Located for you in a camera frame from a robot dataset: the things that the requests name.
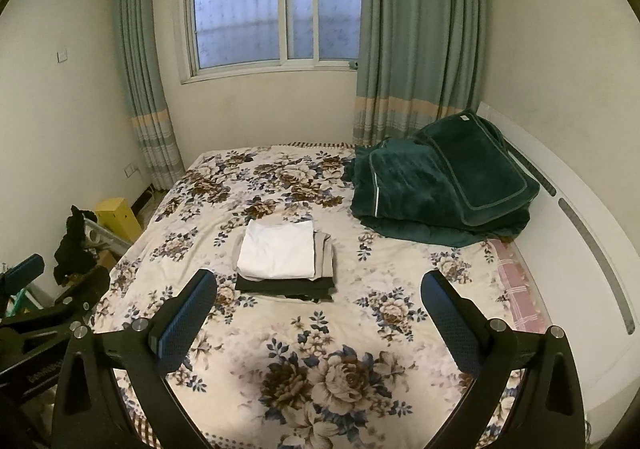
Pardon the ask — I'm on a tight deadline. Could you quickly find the yellow box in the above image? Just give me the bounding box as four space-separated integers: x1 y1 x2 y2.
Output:
94 198 142 243

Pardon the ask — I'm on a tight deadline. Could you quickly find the white headboard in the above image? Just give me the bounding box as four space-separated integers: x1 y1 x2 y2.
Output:
478 104 639 445

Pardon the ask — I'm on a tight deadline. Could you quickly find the wall switch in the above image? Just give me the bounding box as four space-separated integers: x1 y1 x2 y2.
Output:
56 48 68 64

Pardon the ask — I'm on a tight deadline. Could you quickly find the left green curtain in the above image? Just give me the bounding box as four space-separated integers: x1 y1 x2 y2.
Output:
114 0 184 190

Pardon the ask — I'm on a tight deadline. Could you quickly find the floral bed sheet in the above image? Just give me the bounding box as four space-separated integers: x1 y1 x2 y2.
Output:
94 145 514 448

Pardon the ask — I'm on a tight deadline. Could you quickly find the white garment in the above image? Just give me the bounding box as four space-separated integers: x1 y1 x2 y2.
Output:
236 221 316 280

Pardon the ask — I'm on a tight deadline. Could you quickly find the white framed window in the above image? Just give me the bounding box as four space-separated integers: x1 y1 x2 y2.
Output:
178 0 361 82

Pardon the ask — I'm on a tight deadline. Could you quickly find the black cloth on floor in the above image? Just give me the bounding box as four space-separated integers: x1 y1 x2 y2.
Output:
53 206 96 287

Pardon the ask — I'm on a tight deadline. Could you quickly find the right green curtain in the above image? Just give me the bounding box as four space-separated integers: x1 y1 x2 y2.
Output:
352 0 487 146

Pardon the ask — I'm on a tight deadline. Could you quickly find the beige folded garment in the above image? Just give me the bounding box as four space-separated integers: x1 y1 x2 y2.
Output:
231 230 334 281

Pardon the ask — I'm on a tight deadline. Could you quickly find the green curtain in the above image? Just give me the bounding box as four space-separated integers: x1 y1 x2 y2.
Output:
114 0 184 190
352 0 487 146

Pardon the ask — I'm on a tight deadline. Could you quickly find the wall socket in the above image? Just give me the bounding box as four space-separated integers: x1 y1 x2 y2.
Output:
124 162 138 178

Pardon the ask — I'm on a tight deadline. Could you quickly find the pink checked mattress pad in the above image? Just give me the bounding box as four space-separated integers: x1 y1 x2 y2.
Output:
489 239 548 333

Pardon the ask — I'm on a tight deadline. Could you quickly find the black folded garment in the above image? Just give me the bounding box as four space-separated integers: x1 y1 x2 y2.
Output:
235 276 335 301

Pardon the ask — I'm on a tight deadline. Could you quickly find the dark green plush blanket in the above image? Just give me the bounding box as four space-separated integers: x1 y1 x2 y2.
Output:
343 110 540 247

